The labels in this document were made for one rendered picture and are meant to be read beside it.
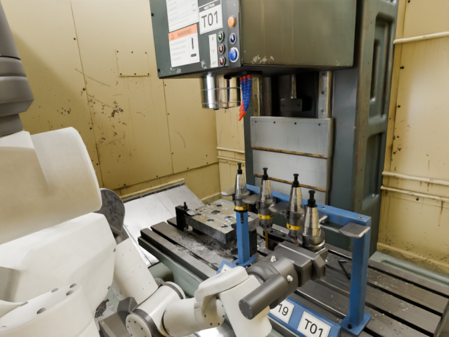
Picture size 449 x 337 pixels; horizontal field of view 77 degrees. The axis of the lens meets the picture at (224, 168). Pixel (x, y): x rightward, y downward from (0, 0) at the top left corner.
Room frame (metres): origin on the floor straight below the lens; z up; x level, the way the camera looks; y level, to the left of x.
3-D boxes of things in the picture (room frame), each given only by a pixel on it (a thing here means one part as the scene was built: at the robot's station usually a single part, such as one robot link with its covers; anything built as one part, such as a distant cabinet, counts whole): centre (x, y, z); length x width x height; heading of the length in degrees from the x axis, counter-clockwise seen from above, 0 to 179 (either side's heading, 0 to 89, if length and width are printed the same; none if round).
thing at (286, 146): (1.46, -0.34, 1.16); 0.48 x 0.05 x 0.51; 42
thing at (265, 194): (0.83, -0.12, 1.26); 0.04 x 0.04 x 0.07
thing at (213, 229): (1.26, 0.02, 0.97); 0.29 x 0.23 x 0.05; 42
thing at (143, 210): (1.66, 0.44, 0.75); 0.89 x 0.67 x 0.26; 132
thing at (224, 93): (1.16, 0.00, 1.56); 0.16 x 0.16 x 0.12
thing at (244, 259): (0.99, -0.06, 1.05); 0.10 x 0.05 x 0.30; 132
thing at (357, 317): (0.66, -0.35, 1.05); 0.10 x 0.05 x 0.30; 132
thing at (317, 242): (0.60, -0.19, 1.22); 0.06 x 0.06 x 0.03
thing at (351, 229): (0.63, -0.31, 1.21); 0.07 x 0.05 x 0.01; 132
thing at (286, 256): (0.54, -0.12, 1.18); 0.13 x 0.12 x 0.10; 42
